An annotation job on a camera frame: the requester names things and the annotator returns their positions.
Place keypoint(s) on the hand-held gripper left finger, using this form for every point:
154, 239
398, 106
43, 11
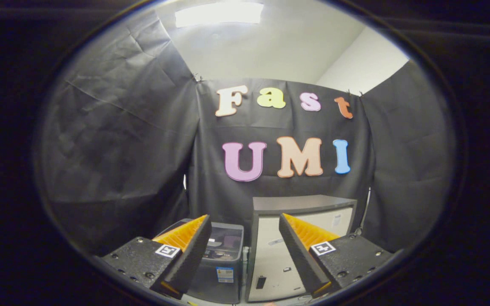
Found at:
192, 260

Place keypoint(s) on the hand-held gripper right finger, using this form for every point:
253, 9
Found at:
298, 255

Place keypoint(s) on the grey washing machine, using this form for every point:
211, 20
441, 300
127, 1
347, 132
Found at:
215, 291

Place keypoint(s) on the beige cabinet with dark top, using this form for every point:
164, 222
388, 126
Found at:
304, 204

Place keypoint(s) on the backdrop stand pole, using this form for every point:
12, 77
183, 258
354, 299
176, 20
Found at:
367, 204

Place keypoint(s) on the black backdrop cloth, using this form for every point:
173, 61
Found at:
113, 127

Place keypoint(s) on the ceiling light panel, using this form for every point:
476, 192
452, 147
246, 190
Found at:
219, 13

